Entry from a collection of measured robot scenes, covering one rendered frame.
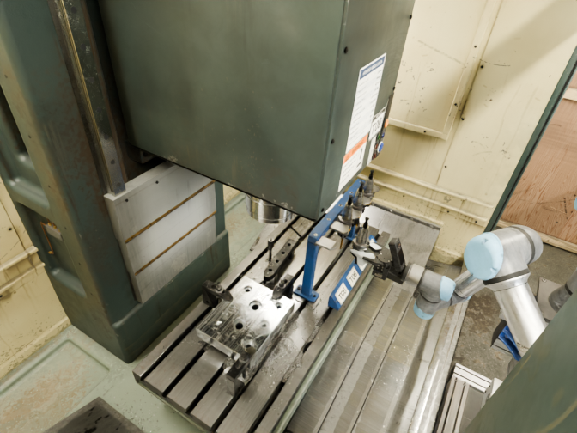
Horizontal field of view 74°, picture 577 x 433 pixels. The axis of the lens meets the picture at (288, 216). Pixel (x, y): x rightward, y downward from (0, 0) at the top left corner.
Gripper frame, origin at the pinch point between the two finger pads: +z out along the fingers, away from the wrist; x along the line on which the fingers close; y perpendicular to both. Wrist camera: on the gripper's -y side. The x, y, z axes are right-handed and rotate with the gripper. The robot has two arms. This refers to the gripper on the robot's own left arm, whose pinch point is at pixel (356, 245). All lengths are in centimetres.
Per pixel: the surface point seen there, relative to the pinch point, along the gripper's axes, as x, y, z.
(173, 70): -38, -61, 45
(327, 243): -7.4, -1.6, 8.8
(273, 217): -31.8, -24.9, 17.8
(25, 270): -66, 20, 104
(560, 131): 233, 18, -72
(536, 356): -64, -51, -41
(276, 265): -5.3, 23.9, 30.1
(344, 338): -8.5, 42.4, -7.0
